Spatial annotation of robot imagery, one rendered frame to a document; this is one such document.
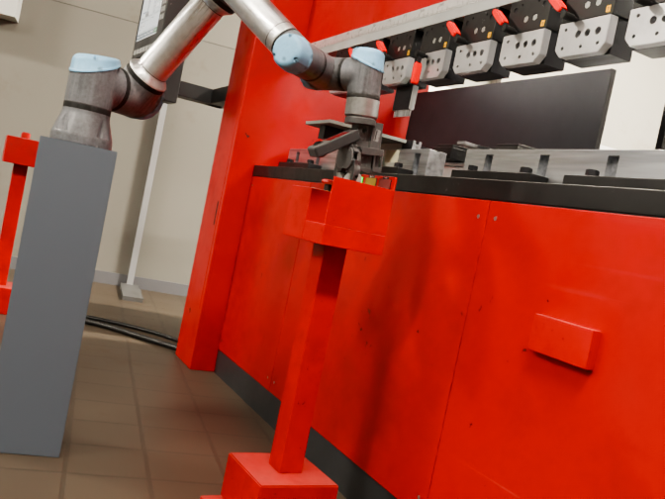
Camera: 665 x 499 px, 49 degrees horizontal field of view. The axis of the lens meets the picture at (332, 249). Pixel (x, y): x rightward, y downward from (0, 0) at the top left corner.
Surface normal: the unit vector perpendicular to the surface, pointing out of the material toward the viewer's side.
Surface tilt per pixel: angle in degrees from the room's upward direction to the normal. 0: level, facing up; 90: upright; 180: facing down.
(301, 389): 90
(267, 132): 90
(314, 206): 90
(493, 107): 90
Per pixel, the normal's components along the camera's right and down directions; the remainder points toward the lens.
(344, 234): 0.48, 0.13
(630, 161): -0.88, -0.16
